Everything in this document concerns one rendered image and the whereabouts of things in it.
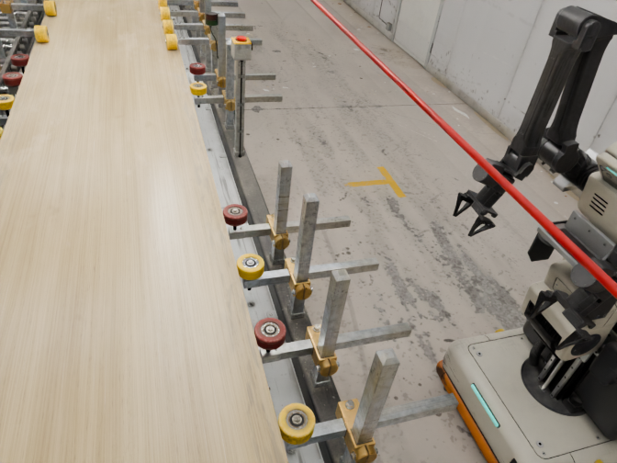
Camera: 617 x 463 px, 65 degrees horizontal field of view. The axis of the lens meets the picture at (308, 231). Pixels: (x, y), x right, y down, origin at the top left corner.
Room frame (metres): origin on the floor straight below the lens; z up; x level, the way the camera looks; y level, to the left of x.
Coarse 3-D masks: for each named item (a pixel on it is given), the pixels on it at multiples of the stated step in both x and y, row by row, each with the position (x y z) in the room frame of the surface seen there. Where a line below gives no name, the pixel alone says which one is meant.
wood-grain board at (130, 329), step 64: (64, 0) 3.22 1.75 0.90; (128, 0) 3.41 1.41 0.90; (64, 64) 2.23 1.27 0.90; (128, 64) 2.34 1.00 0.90; (64, 128) 1.64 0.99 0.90; (128, 128) 1.71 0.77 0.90; (192, 128) 1.78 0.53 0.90; (0, 192) 1.20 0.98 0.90; (64, 192) 1.24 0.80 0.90; (128, 192) 1.29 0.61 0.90; (192, 192) 1.34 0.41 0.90; (0, 256) 0.92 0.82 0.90; (64, 256) 0.96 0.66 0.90; (128, 256) 0.99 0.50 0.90; (192, 256) 1.03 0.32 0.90; (0, 320) 0.72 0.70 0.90; (64, 320) 0.74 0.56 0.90; (128, 320) 0.77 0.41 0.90; (192, 320) 0.80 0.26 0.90; (0, 384) 0.56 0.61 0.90; (64, 384) 0.58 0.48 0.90; (128, 384) 0.60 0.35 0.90; (192, 384) 0.62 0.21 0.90; (256, 384) 0.64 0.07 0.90; (0, 448) 0.42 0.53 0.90; (64, 448) 0.44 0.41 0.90; (128, 448) 0.46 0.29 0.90; (192, 448) 0.47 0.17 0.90; (256, 448) 0.49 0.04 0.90
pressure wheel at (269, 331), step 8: (264, 320) 0.82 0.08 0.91; (272, 320) 0.83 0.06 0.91; (256, 328) 0.79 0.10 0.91; (264, 328) 0.80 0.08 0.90; (272, 328) 0.80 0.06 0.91; (280, 328) 0.80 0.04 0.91; (256, 336) 0.77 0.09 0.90; (264, 336) 0.77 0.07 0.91; (272, 336) 0.77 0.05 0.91; (280, 336) 0.78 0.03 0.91; (264, 344) 0.76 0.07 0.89; (272, 344) 0.76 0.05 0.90; (280, 344) 0.77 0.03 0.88
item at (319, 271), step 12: (324, 264) 1.13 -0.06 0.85; (336, 264) 1.14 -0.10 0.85; (348, 264) 1.15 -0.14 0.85; (360, 264) 1.15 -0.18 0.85; (372, 264) 1.16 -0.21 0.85; (264, 276) 1.04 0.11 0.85; (276, 276) 1.05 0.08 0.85; (288, 276) 1.06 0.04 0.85; (312, 276) 1.09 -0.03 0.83; (324, 276) 1.10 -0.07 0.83
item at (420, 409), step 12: (444, 396) 0.72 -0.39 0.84; (396, 408) 0.67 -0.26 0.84; (408, 408) 0.67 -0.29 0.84; (420, 408) 0.68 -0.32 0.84; (432, 408) 0.68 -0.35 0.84; (444, 408) 0.69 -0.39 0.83; (336, 420) 0.61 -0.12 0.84; (384, 420) 0.63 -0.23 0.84; (396, 420) 0.64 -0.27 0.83; (408, 420) 0.65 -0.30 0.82; (324, 432) 0.58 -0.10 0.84; (336, 432) 0.59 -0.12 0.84; (288, 444) 0.54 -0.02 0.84
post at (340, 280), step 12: (336, 276) 0.80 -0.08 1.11; (348, 276) 0.81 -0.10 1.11; (336, 288) 0.79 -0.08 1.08; (348, 288) 0.80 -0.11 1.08; (336, 300) 0.79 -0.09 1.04; (324, 312) 0.82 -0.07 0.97; (336, 312) 0.80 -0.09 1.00; (324, 324) 0.81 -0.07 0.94; (336, 324) 0.80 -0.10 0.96; (324, 336) 0.79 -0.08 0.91; (336, 336) 0.80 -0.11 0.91; (324, 348) 0.79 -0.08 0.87; (312, 372) 0.82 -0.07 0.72
